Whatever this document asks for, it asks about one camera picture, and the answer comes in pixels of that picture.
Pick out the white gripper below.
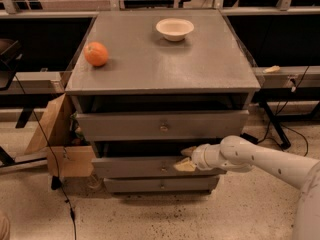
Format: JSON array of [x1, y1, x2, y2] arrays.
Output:
[[173, 144, 212, 172]]

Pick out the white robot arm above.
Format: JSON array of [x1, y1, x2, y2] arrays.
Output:
[[174, 136, 320, 240]]

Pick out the grey top drawer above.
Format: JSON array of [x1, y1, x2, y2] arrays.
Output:
[[77, 110, 249, 141]]

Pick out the grey drawer cabinet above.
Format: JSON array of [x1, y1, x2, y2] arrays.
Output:
[[64, 9, 261, 195]]

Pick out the black power adapter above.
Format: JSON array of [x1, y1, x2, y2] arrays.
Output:
[[240, 133, 259, 145]]

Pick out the black table leg right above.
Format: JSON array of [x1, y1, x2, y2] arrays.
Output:
[[259, 100, 291, 149]]

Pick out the brown cardboard box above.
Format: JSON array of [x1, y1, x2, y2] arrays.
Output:
[[25, 94, 94, 177]]

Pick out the small yellow sponge piece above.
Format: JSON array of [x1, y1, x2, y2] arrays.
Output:
[[262, 65, 280, 74]]

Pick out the white bowl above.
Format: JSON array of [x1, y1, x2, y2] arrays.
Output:
[[156, 18, 194, 42]]

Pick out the orange fruit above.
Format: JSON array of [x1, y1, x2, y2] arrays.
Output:
[[83, 42, 109, 67]]

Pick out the black cable right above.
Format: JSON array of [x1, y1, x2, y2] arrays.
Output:
[[256, 65, 311, 158]]

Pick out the black floor cable left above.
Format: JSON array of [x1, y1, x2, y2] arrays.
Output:
[[12, 73, 78, 240]]

